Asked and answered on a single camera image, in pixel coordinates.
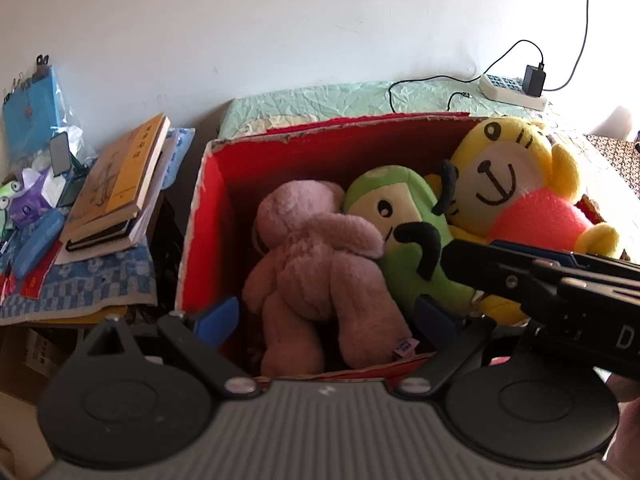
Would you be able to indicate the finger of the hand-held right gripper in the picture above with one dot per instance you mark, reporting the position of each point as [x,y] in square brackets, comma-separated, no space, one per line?
[550,255]
[480,270]

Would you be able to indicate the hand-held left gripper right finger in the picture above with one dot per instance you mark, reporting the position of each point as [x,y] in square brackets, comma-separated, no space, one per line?
[435,317]

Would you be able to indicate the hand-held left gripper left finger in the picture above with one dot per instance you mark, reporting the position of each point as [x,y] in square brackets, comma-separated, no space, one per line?
[217,320]

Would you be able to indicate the yellow tiger plush toy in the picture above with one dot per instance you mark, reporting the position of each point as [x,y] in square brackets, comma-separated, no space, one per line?
[500,170]

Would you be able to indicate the green plush toy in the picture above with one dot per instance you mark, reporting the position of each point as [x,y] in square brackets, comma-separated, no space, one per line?
[405,182]

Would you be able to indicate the pink plush toy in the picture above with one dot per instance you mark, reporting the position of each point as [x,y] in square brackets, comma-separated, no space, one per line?
[320,260]

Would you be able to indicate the red cardboard box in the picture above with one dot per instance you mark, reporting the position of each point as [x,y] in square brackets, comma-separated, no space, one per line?
[220,195]

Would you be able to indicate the dark bedside cabinet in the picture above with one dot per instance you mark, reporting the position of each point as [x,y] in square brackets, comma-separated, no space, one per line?
[167,240]

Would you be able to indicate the blue patterned cloth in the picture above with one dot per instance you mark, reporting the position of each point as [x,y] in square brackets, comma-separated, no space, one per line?
[100,280]

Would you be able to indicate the stack of books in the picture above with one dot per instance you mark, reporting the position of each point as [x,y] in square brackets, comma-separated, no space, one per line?
[155,195]

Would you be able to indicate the black notebook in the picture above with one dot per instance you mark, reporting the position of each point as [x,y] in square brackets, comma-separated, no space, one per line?
[100,237]

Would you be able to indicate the blue patterned plastic sleeve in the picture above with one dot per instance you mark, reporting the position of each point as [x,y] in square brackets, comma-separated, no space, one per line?
[181,150]

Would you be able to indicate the white power strip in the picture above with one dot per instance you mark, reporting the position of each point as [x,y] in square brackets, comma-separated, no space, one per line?
[500,87]

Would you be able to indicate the black charger adapter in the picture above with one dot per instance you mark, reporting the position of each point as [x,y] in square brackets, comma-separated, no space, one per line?
[534,80]

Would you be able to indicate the yellow book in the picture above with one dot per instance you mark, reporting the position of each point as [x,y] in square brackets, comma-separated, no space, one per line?
[120,170]

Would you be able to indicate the red packet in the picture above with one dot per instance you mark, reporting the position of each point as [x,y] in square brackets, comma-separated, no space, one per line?
[42,280]

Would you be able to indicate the blue pencil case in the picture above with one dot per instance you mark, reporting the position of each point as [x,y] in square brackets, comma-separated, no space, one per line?
[37,242]

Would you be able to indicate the brown cardboard box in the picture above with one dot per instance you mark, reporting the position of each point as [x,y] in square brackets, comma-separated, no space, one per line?
[20,375]

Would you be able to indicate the purple toy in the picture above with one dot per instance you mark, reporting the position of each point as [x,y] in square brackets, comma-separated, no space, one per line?
[27,207]

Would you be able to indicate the small black device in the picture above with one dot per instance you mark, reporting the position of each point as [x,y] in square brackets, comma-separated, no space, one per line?
[60,155]

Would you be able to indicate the pale green cartoon bed sheet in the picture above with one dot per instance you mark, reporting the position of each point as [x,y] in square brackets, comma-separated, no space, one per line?
[325,102]

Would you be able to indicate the green frog toy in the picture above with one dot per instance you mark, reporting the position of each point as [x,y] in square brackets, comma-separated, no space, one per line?
[7,200]

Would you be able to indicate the blue notebook in plastic bag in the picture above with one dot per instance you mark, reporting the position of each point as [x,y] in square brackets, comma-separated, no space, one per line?
[30,110]

